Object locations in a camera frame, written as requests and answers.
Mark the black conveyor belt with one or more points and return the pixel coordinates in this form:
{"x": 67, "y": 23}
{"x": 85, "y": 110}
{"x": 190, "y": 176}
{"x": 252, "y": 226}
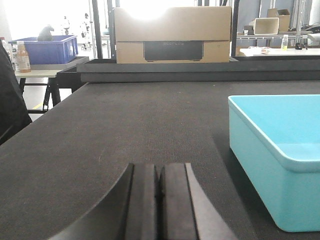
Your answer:
{"x": 61, "y": 165}

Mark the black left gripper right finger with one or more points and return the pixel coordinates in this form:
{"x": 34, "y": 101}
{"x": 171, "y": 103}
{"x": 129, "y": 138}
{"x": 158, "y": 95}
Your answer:
{"x": 186, "y": 211}

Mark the orange drink bottle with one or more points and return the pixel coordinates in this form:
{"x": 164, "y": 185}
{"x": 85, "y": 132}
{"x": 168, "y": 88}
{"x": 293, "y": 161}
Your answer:
{"x": 23, "y": 58}

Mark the large cardboard box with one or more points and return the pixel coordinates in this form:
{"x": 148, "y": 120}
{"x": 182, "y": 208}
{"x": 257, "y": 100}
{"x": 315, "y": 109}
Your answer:
{"x": 197, "y": 34}

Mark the grey side table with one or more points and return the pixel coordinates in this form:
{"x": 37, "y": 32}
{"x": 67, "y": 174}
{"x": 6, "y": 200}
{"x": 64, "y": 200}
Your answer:
{"x": 60, "y": 76}

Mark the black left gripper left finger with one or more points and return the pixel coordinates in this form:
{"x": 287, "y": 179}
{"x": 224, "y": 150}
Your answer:
{"x": 127, "y": 212}

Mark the blue crate on side table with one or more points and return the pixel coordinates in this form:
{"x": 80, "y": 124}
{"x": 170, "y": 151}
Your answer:
{"x": 61, "y": 50}

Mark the dark figurine in crate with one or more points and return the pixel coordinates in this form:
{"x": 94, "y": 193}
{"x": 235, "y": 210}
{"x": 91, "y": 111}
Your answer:
{"x": 45, "y": 34}

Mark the small cardboard box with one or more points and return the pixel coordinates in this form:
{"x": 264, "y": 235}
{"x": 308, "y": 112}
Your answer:
{"x": 284, "y": 18}

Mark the light cyan plastic bin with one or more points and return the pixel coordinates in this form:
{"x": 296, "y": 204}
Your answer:
{"x": 276, "y": 139}

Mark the beige open container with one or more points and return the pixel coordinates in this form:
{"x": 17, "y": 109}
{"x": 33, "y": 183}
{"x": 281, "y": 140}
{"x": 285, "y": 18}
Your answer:
{"x": 266, "y": 26}

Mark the yellow liquid bottle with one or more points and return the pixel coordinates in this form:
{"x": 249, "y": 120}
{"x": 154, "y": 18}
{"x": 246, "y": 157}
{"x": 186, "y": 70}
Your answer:
{"x": 284, "y": 43}

